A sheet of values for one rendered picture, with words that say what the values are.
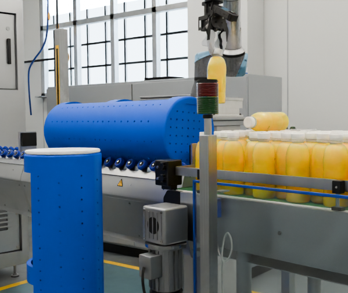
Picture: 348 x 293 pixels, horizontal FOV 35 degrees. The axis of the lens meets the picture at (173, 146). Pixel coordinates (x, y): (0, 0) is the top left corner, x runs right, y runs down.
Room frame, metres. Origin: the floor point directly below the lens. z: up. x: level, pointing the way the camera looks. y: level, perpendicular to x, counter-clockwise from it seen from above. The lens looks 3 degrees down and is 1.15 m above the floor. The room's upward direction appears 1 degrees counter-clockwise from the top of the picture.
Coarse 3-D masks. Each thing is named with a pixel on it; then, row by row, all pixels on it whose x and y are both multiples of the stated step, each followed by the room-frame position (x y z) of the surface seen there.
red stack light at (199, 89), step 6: (198, 84) 1.61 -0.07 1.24; (204, 84) 1.59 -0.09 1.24; (210, 84) 1.59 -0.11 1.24; (216, 84) 1.60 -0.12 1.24; (198, 90) 1.61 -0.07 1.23; (204, 90) 1.59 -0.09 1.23; (210, 90) 1.59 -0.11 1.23; (216, 90) 1.60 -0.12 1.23; (198, 96) 1.61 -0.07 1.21; (204, 96) 1.59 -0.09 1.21; (210, 96) 1.59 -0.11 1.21; (216, 96) 1.60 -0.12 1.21
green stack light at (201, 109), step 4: (196, 100) 1.62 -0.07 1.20; (200, 100) 1.60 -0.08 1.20; (204, 100) 1.59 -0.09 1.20; (208, 100) 1.59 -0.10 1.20; (212, 100) 1.59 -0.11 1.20; (216, 100) 1.60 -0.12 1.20; (196, 104) 1.62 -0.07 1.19; (200, 104) 1.60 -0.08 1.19; (204, 104) 1.59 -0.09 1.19; (208, 104) 1.59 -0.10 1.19; (212, 104) 1.59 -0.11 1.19; (216, 104) 1.60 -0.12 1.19; (200, 108) 1.60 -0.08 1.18; (204, 108) 1.59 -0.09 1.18; (208, 108) 1.59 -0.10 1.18; (212, 108) 1.59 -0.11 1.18; (216, 108) 1.60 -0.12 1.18; (200, 112) 1.60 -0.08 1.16; (204, 112) 1.59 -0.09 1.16; (208, 112) 1.59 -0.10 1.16; (212, 112) 1.59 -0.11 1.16; (216, 112) 1.60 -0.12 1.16
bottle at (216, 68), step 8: (216, 56) 2.08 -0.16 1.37; (208, 64) 2.10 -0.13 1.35; (216, 64) 2.07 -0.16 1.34; (224, 64) 2.08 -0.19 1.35; (208, 72) 2.09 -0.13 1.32; (216, 72) 2.07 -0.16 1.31; (224, 72) 2.08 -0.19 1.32; (224, 80) 2.08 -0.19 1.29; (224, 88) 2.08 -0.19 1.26; (224, 96) 2.08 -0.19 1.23
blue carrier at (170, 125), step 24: (48, 120) 2.70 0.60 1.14; (72, 120) 2.55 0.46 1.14; (96, 120) 2.41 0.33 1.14; (120, 120) 2.29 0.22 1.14; (144, 120) 2.18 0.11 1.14; (168, 120) 2.10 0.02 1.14; (192, 120) 2.19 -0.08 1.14; (48, 144) 2.72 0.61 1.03; (72, 144) 2.56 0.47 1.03; (96, 144) 2.42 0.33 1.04; (120, 144) 2.29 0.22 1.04; (144, 144) 2.18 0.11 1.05; (168, 144) 2.10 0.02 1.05
